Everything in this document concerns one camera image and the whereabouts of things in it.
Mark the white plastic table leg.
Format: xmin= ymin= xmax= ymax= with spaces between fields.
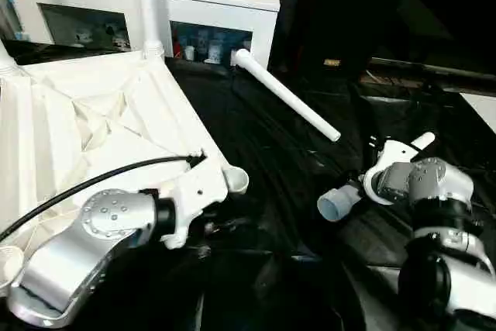
xmin=0 ymin=40 xmax=18 ymax=78
xmin=135 ymin=0 xmax=165 ymax=62
xmin=316 ymin=133 xmax=436 ymax=223
xmin=231 ymin=48 xmax=342 ymax=143

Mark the dark black cabinet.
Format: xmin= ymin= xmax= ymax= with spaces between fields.
xmin=271 ymin=0 xmax=496 ymax=76

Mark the white plastic table top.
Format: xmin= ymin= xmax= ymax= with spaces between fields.
xmin=0 ymin=50 xmax=250 ymax=295

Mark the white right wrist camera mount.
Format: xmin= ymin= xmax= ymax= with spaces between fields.
xmin=363 ymin=137 xmax=424 ymax=206

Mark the white flat side panel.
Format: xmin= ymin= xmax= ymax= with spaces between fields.
xmin=461 ymin=92 xmax=496 ymax=134

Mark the black work surface mat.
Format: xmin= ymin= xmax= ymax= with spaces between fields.
xmin=0 ymin=36 xmax=496 ymax=331

